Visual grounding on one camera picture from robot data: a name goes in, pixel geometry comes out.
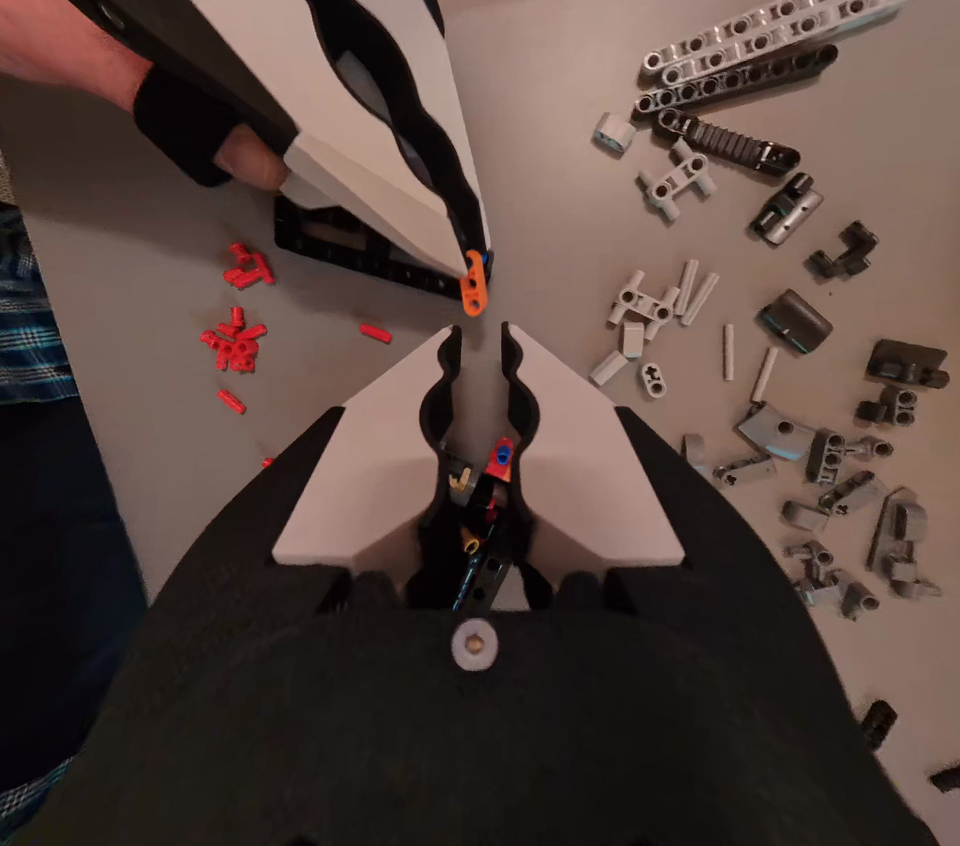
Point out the pile of black lego pins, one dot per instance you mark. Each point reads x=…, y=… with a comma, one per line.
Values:
x=877, y=722

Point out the pile of grey lego pieces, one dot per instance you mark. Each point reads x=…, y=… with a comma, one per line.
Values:
x=795, y=321

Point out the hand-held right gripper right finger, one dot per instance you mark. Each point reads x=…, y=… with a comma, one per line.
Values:
x=592, y=479

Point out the dark grey long lego beam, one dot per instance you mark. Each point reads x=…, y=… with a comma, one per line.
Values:
x=750, y=76

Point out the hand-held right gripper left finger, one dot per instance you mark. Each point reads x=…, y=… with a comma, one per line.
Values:
x=360, y=479

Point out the pile of red lego pins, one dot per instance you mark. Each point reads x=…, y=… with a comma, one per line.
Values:
x=244, y=351

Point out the light grey long lego beam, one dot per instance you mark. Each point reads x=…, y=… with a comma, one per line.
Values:
x=785, y=33
x=799, y=1

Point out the person's dark trousers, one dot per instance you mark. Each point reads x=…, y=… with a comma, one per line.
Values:
x=52, y=561

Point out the orange lego connector piece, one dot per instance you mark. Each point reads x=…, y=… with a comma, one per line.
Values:
x=474, y=295

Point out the lego car chassis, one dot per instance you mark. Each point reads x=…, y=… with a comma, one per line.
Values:
x=487, y=561

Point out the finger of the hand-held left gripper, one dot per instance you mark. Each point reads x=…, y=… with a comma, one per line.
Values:
x=285, y=74
x=431, y=81

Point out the person's left hand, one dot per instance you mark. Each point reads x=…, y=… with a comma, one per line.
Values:
x=52, y=29

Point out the black lego gear rack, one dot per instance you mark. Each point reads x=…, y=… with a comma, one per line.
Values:
x=720, y=141

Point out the black lego beam frame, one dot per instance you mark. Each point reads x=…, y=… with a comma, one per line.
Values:
x=375, y=272

